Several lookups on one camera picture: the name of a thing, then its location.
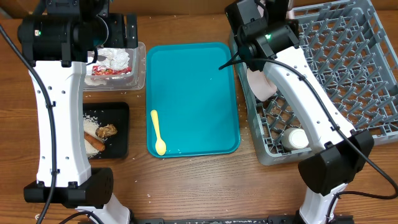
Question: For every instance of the yellow plastic spoon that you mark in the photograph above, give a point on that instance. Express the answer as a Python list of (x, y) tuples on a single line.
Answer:
[(160, 145)]

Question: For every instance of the pink bowl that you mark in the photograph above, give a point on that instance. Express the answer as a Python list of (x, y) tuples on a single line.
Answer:
[(260, 85)]

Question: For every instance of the brown food scrap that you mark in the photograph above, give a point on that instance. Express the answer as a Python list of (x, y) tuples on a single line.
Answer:
[(106, 131)]

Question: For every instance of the white paper cup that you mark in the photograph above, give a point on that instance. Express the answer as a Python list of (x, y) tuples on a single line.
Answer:
[(294, 138)]

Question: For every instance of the white napkin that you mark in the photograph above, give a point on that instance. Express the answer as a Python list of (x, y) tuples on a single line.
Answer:
[(112, 58)]

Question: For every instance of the white rice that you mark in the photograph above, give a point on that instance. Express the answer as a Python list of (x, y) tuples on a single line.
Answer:
[(90, 126)]

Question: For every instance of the red snack wrapper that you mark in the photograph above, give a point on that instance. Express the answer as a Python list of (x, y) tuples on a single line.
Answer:
[(102, 70)]

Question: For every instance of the white round plate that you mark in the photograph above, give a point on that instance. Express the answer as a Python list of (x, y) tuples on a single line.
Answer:
[(290, 14)]

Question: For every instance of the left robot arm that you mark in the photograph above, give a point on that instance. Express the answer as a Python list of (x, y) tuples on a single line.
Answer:
[(55, 41)]

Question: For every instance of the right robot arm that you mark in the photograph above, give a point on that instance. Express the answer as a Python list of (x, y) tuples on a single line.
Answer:
[(268, 41)]

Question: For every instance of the black waste tray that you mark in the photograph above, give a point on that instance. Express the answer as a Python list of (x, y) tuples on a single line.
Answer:
[(116, 113)]

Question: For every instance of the grey dishwasher rack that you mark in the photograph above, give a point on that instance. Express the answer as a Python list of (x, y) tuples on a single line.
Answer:
[(352, 58)]

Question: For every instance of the teal serving tray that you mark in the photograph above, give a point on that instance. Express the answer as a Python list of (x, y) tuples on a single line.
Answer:
[(195, 100)]

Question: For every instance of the clear plastic bin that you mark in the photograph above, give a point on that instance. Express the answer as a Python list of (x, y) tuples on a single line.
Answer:
[(134, 80)]

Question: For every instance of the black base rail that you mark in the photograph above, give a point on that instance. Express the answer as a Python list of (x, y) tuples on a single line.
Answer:
[(273, 219)]

